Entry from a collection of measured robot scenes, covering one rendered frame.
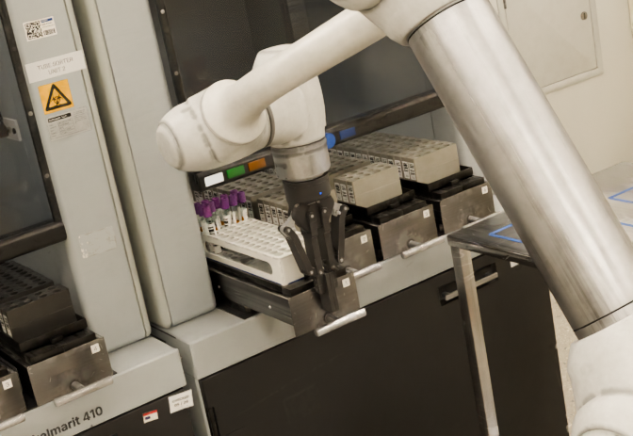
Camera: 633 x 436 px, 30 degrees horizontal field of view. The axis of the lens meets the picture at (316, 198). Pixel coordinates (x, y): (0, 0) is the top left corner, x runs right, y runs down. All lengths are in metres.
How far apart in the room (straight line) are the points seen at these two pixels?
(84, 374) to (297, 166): 0.49
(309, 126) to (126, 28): 0.38
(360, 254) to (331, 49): 0.67
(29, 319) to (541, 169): 1.02
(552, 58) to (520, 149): 2.92
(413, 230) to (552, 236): 1.05
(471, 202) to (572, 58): 1.93
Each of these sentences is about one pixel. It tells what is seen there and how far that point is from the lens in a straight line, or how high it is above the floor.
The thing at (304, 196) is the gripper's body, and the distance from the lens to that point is 1.88.
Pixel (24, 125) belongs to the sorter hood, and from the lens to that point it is 1.95.
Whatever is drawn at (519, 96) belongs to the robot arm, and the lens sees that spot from 1.27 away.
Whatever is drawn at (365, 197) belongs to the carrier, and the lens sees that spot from 2.29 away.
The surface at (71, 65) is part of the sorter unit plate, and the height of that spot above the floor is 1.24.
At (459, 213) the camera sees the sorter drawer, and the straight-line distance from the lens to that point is 2.35.
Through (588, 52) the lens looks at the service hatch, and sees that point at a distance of 4.30.
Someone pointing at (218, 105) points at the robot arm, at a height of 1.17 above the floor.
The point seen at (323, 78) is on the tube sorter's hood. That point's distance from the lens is 2.21.
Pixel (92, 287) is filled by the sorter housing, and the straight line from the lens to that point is 2.05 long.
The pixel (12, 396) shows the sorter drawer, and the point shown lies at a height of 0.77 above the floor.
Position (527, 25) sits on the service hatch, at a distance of 4.08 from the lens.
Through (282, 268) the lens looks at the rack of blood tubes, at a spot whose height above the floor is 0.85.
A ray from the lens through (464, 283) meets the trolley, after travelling 2.08.
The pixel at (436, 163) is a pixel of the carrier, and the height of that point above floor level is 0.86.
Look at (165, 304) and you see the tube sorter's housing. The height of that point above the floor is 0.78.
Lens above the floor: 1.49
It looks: 16 degrees down
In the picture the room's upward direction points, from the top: 11 degrees counter-clockwise
